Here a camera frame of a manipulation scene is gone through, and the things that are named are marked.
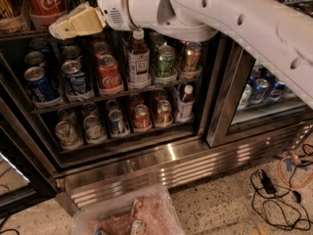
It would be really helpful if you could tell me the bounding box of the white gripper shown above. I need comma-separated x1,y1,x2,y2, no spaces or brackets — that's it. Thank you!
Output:
49,0,136,40

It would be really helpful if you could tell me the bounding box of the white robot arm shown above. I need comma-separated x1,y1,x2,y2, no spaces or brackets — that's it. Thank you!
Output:
49,0,313,107

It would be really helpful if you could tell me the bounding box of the red Coca-Cola can top shelf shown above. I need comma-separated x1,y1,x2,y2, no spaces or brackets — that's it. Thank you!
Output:
28,0,66,27

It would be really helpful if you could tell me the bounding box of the rear blue Pepsi can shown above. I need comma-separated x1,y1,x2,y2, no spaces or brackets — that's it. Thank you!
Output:
28,38,50,53

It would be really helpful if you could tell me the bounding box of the front red Coca-Cola can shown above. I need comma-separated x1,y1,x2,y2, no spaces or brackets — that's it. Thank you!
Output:
97,55,122,89

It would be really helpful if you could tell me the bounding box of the front blue white Pepsi can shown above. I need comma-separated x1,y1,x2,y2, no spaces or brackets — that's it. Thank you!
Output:
62,61,87,95

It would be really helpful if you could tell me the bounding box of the middle blue Pepsi can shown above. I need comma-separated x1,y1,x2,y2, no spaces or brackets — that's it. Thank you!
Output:
24,51,49,68

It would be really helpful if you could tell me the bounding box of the yellow can top shelf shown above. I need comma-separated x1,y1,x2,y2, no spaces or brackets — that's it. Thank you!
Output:
0,0,23,33

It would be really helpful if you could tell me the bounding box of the green can middle shelf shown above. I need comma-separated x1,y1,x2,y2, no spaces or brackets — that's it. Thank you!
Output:
155,45,175,78

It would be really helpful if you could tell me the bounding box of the blue can bottom shelf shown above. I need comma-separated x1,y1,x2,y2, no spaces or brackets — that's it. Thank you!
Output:
109,110,127,136

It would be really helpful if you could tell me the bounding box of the red can bottom shelf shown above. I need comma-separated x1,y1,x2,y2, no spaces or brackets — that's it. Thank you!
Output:
134,104,151,129

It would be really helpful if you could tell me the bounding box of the copper can middle shelf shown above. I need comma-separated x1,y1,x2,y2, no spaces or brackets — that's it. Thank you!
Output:
181,42,202,72

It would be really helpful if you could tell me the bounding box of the silver can bottom shelf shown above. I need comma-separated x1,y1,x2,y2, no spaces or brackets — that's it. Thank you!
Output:
83,116,106,143

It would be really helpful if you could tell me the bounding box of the gold can bottom shelf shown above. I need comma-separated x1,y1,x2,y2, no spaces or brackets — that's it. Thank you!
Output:
156,100,171,125

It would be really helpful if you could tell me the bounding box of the white green can bottom shelf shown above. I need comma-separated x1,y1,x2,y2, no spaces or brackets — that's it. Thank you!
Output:
55,121,82,150

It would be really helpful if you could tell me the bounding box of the tea bottle bottom shelf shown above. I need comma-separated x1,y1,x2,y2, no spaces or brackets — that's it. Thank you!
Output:
176,84,195,122

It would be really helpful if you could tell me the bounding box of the steel fridge base grille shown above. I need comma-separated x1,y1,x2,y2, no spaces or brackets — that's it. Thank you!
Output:
56,120,312,215

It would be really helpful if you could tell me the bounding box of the steel fridge door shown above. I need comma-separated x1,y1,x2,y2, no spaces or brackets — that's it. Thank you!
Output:
206,34,313,147

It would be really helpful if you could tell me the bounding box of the Pepsi can behind door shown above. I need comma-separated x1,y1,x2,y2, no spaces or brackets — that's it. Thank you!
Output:
249,78,269,104

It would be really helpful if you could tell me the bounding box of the iced tea bottle white cap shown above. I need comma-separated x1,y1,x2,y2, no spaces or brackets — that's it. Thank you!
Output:
127,28,150,83

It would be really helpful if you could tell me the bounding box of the clear plastic bin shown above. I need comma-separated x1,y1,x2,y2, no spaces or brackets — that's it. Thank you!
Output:
71,186,185,235

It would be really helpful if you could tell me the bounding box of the orange extension cable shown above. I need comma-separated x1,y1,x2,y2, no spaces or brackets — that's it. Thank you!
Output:
277,144,313,190

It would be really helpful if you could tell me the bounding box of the black power adapter with cable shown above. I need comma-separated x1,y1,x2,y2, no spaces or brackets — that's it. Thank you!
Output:
249,169,312,231

